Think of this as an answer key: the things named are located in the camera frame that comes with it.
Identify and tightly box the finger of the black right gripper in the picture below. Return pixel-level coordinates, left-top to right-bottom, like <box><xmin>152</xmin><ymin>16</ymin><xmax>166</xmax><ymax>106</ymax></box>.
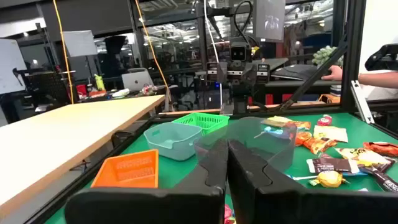
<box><xmin>216</xmin><ymin>62</ymin><xmax>229</xmax><ymax>84</ymax></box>
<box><xmin>244</xmin><ymin>63</ymin><xmax>258</xmax><ymax>84</ymax></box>

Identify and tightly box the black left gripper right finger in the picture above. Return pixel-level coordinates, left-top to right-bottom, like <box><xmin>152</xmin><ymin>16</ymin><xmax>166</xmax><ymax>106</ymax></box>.
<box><xmin>228</xmin><ymin>140</ymin><xmax>398</xmax><ymax>224</ymax></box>

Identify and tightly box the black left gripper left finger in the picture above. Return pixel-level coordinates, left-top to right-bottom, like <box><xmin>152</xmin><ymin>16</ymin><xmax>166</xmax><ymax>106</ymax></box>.
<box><xmin>64</xmin><ymin>139</ymin><xmax>229</xmax><ymax>224</ymax></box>

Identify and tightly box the red candy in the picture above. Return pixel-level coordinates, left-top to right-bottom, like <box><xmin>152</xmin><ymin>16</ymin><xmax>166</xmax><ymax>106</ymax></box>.
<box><xmin>317</xmin><ymin>114</ymin><xmax>333</xmax><ymax>127</ymax></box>
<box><xmin>223</xmin><ymin>203</ymin><xmax>237</xmax><ymax>224</ymax></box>

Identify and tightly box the yellow sour candy packet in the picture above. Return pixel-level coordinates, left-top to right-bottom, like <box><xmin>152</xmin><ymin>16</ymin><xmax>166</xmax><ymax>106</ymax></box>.
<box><xmin>335</xmin><ymin>147</ymin><xmax>392</xmax><ymax>166</ymax></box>
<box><xmin>313</xmin><ymin>124</ymin><xmax>349</xmax><ymax>144</ymax></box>
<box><xmin>260</xmin><ymin>116</ymin><xmax>294</xmax><ymax>128</ymax></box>

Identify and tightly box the orange peanut butter cup packet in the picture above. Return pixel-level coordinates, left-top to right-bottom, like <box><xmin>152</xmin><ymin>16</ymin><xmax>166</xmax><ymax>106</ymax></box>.
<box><xmin>284</xmin><ymin>120</ymin><xmax>312</xmax><ymax>131</ymax></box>
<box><xmin>294</xmin><ymin>131</ymin><xmax>313</xmax><ymax>147</ymax></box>
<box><xmin>303</xmin><ymin>136</ymin><xmax>338</xmax><ymax>156</ymax></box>
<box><xmin>363</xmin><ymin>141</ymin><xmax>398</xmax><ymax>157</ymax></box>

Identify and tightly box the person's forearm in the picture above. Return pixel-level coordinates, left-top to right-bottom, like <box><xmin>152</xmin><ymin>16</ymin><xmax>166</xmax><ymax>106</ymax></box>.
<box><xmin>357</xmin><ymin>70</ymin><xmax>398</xmax><ymax>90</ymax></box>

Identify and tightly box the green table mat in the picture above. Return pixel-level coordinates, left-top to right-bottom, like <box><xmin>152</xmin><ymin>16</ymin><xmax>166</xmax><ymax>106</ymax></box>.
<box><xmin>43</xmin><ymin>112</ymin><xmax>398</xmax><ymax>224</ymax></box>

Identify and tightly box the black flat case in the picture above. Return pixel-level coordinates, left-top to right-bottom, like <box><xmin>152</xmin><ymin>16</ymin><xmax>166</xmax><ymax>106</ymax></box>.
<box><xmin>270</xmin><ymin>63</ymin><xmax>331</xmax><ymax>81</ymax></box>

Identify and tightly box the green plastic basket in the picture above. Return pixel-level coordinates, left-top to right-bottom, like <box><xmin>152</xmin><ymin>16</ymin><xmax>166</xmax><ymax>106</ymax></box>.
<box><xmin>172</xmin><ymin>112</ymin><xmax>230</xmax><ymax>136</ymax></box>

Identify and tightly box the grey hanging panel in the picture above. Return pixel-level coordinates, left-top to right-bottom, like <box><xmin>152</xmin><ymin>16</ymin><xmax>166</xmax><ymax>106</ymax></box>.
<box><xmin>253</xmin><ymin>0</ymin><xmax>286</xmax><ymax>43</ymax></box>

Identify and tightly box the clear grey plastic bin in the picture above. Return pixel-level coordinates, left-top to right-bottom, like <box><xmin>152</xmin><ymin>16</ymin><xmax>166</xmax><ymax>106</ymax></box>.
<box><xmin>193</xmin><ymin>116</ymin><xmax>299</xmax><ymax>174</ymax></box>

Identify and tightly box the teal plastic bin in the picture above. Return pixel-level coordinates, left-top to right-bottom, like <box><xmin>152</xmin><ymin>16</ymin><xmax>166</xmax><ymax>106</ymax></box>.
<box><xmin>143</xmin><ymin>121</ymin><xmax>203</xmax><ymax>162</ymax></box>

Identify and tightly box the dark brown chocolate packet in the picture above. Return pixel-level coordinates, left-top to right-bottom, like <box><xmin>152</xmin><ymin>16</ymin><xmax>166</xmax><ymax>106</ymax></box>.
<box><xmin>306</xmin><ymin>155</ymin><xmax>396</xmax><ymax>175</ymax></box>

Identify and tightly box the pale green bumpy object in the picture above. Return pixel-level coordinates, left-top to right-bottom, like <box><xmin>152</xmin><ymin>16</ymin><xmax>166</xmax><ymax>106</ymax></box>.
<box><xmin>312</xmin><ymin>45</ymin><xmax>338</xmax><ymax>67</ymax></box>

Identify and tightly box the person's hand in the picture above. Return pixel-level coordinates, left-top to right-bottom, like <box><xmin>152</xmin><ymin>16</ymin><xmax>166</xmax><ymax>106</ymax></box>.
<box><xmin>321</xmin><ymin>65</ymin><xmax>343</xmax><ymax>82</ymax></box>

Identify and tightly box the orange plastic basket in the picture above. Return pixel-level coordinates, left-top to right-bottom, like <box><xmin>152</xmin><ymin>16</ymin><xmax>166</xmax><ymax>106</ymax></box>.
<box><xmin>90</xmin><ymin>149</ymin><xmax>160</xmax><ymax>189</ymax></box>

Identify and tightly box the silver laptop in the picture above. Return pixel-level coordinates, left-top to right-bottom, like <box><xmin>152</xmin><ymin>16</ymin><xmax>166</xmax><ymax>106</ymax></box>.
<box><xmin>121</xmin><ymin>70</ymin><xmax>154</xmax><ymax>92</ymax></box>

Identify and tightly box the dark brown chocolate bar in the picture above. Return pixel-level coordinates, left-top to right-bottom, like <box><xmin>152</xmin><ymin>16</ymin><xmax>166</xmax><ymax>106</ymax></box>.
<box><xmin>359</xmin><ymin>165</ymin><xmax>398</xmax><ymax>193</ymax></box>

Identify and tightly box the yellow green bottle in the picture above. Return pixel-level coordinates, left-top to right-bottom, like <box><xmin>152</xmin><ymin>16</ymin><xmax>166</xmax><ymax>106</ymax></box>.
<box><xmin>94</xmin><ymin>73</ymin><xmax>106</xmax><ymax>91</ymax></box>

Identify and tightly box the red container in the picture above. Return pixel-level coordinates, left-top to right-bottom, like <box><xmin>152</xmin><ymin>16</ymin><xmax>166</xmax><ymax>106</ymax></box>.
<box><xmin>76</xmin><ymin>83</ymin><xmax>88</xmax><ymax>98</ymax></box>

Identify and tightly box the white board on stand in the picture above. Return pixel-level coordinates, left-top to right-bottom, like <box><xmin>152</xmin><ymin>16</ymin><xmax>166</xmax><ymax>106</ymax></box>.
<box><xmin>63</xmin><ymin>30</ymin><xmax>98</xmax><ymax>58</ymax></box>

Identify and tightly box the tan wooden desk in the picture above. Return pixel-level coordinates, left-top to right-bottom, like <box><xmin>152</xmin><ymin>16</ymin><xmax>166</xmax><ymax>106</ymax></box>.
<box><xmin>0</xmin><ymin>95</ymin><xmax>166</xmax><ymax>218</ymax></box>

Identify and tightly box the black mesh rack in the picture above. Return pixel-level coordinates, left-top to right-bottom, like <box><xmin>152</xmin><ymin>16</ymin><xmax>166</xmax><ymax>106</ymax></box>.
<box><xmin>23</xmin><ymin>70</ymin><xmax>71</xmax><ymax>105</ymax></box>

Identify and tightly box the white hanging cable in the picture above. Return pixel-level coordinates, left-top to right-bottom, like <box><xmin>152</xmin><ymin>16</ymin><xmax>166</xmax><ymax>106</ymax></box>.
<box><xmin>203</xmin><ymin>0</ymin><xmax>223</xmax><ymax>108</ymax></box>

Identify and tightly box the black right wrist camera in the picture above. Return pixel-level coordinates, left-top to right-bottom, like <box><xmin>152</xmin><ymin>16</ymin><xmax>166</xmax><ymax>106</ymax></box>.
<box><xmin>230</xmin><ymin>42</ymin><xmax>252</xmax><ymax>62</ymax></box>

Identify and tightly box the yellow hanging cable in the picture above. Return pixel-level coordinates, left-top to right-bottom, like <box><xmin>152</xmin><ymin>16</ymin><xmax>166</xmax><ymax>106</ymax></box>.
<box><xmin>52</xmin><ymin>0</ymin><xmax>75</xmax><ymax>105</ymax></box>
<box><xmin>134</xmin><ymin>0</ymin><xmax>171</xmax><ymax>97</ymax></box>

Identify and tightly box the silver frame bracket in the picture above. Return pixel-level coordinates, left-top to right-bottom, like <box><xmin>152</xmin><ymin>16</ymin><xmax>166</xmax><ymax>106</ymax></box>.
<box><xmin>350</xmin><ymin>80</ymin><xmax>376</xmax><ymax>124</ymax></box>

